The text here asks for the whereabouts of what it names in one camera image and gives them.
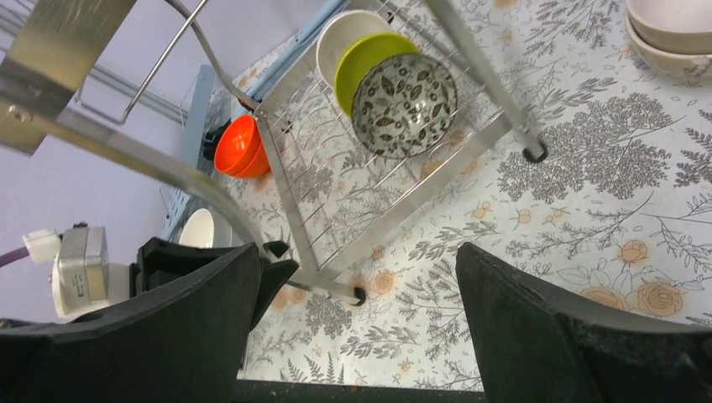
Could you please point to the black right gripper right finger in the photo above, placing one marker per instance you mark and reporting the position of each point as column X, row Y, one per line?
column 537, row 342

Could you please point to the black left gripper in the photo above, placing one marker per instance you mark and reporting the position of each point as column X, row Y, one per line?
column 158, row 262

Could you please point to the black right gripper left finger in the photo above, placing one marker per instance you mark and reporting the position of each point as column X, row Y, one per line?
column 180, row 342

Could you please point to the orange plastic bowl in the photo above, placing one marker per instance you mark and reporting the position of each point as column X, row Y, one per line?
column 237, row 146
column 258, row 165

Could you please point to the stainless steel dish rack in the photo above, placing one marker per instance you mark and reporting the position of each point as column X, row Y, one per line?
column 58, row 46

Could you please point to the beige floral bowl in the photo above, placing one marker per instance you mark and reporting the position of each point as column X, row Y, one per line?
column 682, row 27
column 684, row 67

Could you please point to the beige floral bowl front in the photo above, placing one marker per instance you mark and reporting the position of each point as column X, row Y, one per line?
column 682, row 27

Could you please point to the white ribbed bowl front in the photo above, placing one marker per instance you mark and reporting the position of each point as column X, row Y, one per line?
column 205, row 229

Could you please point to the light blue perforated panel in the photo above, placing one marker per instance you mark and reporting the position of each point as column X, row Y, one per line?
column 206, row 112

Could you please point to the floral patterned table mat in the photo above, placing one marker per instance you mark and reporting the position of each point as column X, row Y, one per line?
column 619, row 213

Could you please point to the yellow green bowl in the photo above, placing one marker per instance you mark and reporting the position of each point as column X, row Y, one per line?
column 360, row 58

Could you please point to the white ceramic bowl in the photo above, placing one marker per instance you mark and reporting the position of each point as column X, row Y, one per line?
column 339, row 34

